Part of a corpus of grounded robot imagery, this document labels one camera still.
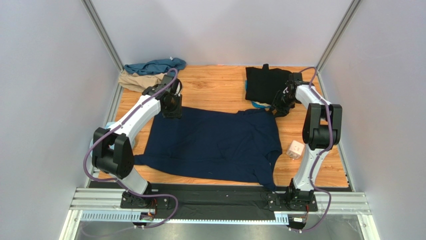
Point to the white cube adapter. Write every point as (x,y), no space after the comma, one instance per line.
(295,150)

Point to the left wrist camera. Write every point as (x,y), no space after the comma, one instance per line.
(171,81)

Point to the teal blue t shirt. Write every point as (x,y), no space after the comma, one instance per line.
(155,67)

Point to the aluminium front rail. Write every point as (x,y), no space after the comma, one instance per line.
(342,215)

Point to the folded black t shirt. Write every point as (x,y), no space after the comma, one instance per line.
(262,83)

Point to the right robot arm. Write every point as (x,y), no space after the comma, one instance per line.
(321,129)

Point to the left aluminium corner post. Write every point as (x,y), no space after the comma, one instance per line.
(96,20)

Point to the navy blue t shirt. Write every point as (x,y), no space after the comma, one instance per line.
(240,147)

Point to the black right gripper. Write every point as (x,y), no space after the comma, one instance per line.
(281,107)

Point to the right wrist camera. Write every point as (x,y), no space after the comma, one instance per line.
(296,77)

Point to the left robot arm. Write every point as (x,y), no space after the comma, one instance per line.
(120,162)

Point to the right aluminium corner post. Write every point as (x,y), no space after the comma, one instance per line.
(338,33)

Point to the light blue round device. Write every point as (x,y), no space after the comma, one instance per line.
(107,126)

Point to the beige t shirt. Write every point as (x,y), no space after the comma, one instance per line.
(138,83)

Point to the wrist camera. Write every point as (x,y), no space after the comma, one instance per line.
(171,81)
(296,77)

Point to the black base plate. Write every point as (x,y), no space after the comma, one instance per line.
(212,202)

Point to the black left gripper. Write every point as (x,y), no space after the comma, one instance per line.
(178,112)

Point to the aluminium corner post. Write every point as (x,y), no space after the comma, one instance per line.
(96,20)
(338,33)

